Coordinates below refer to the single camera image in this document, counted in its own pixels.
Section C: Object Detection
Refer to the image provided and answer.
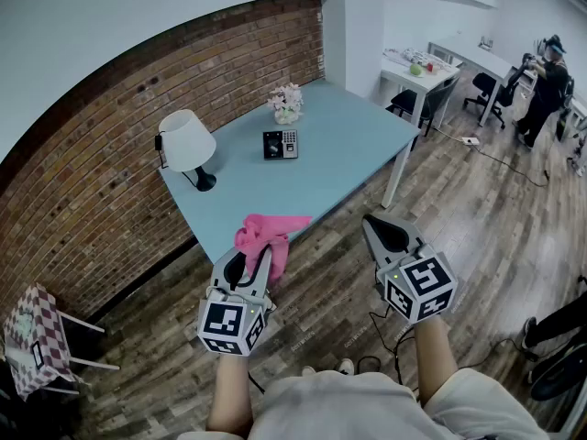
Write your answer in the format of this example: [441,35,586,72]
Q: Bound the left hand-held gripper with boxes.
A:
[196,247,277,359]

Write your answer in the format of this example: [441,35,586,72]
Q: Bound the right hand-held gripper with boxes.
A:
[361,214,460,325]

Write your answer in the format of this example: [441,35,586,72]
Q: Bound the pink cleaning cloth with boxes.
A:
[234,213,314,288]

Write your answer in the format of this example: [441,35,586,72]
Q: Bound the person's right forearm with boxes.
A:
[412,313,460,407]

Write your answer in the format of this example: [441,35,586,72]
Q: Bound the person's left forearm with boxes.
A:
[205,353,256,440]

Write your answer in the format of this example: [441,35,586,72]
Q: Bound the checkered cloth stool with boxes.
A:
[3,282,120,401]

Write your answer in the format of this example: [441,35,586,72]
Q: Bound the light blue table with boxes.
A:
[158,80,422,265]

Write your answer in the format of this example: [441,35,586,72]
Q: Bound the white shade table lamp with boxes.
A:
[154,108,217,193]

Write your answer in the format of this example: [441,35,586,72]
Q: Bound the person's cream shirt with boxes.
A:
[178,368,554,440]

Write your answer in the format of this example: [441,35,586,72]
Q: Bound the pale pink flowers in vase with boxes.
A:
[267,82,305,126]

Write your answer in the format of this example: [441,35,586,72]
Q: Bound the black office chair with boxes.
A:
[462,69,522,130]

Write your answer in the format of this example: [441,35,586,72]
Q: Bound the long white desk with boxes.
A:
[428,34,522,127]

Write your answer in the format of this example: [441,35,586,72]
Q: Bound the black floor cable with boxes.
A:
[476,144,551,188]

